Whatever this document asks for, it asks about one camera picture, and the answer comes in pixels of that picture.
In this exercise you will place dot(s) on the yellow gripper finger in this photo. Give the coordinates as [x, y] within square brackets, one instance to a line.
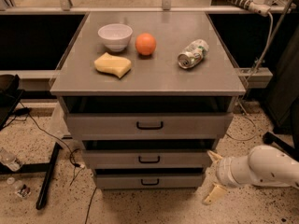
[214, 156]
[218, 191]

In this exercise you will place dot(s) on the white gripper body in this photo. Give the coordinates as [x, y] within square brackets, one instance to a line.
[223, 172]

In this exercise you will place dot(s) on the grey bottom drawer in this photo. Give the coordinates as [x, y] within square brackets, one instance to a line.
[149, 181]

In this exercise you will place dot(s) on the grey drawer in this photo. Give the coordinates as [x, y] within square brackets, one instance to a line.
[86, 127]
[149, 181]
[142, 159]

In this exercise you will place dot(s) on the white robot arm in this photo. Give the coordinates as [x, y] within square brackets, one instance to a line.
[263, 166]

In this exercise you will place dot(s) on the grey drawer cabinet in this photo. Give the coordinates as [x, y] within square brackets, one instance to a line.
[154, 85]

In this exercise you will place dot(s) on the grey middle drawer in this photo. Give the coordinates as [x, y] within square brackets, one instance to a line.
[142, 159]

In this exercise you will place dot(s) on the grey top drawer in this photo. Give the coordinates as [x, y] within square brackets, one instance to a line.
[86, 127]

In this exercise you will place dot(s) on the black office chair base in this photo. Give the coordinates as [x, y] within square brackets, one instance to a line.
[269, 138]

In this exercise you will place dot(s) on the crushed soda can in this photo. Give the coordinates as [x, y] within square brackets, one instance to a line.
[193, 54]

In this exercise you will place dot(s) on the yellow sponge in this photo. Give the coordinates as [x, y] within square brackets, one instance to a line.
[114, 65]

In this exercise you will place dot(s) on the orange fruit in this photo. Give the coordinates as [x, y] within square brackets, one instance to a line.
[145, 44]

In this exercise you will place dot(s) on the white bowl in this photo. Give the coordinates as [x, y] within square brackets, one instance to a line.
[115, 36]

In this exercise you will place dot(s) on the white power strip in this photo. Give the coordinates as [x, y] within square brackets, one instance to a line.
[255, 6]

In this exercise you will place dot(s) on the black floor stand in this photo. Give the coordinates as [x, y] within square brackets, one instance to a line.
[47, 169]

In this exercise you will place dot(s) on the small wrapper litter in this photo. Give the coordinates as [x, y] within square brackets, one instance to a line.
[23, 191]

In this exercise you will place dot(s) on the clear plastic bottle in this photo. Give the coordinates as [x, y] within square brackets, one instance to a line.
[10, 160]

